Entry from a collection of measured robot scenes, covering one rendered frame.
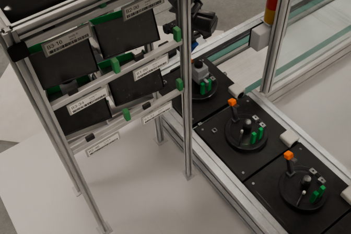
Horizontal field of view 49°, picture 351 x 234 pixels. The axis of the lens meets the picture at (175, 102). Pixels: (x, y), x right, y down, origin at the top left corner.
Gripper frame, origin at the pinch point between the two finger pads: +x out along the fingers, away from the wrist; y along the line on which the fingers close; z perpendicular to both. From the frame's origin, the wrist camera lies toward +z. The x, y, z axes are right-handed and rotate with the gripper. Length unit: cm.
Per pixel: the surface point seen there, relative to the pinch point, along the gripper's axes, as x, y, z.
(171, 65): 13.9, 0.8, 9.0
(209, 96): 10.7, 0.5, -14.0
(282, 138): 11.1, -7.4, -41.6
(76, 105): -35, 47, -29
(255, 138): 8.0, 1.3, -37.7
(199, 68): 0.9, 0.7, -8.6
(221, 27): 110, -104, 98
